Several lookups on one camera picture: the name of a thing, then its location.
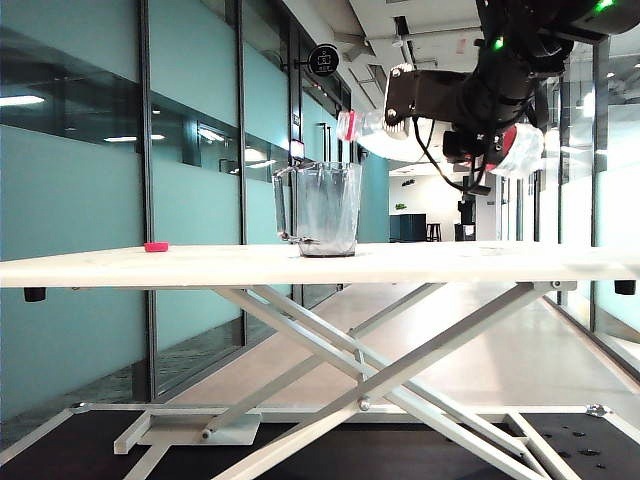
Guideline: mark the white scissor lift table frame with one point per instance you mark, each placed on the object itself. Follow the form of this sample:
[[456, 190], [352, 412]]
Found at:
[[380, 385]]

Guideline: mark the black rubber table foot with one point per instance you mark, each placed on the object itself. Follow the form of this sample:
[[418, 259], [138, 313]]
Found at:
[[625, 287], [35, 295]]

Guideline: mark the round black hanging sign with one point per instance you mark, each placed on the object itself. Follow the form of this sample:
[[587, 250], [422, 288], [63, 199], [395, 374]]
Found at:
[[324, 60]]

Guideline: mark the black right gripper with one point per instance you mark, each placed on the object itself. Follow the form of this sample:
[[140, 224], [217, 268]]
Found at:
[[442, 95]]

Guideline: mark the black floor-standing kiosk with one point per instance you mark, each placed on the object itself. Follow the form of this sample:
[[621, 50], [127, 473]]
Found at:
[[465, 222]]

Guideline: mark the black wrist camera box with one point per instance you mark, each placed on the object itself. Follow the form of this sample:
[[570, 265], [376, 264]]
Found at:
[[470, 147]]

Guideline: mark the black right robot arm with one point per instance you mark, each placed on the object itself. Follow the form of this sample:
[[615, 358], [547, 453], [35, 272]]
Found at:
[[520, 65]]

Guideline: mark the clear plastic mug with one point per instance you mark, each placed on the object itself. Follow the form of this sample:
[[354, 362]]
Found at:
[[327, 210]]

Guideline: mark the dark wooden stool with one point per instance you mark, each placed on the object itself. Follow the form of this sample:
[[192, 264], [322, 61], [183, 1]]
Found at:
[[434, 232]]

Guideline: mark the dark blue cabinet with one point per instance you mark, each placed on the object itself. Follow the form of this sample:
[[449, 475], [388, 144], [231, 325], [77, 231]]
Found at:
[[407, 229]]

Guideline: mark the clear red-label water bottle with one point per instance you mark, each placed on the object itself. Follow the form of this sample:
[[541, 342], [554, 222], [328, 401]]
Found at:
[[525, 147]]

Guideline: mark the red bottle cap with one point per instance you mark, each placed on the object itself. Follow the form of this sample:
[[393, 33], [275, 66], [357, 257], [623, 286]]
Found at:
[[157, 247]]

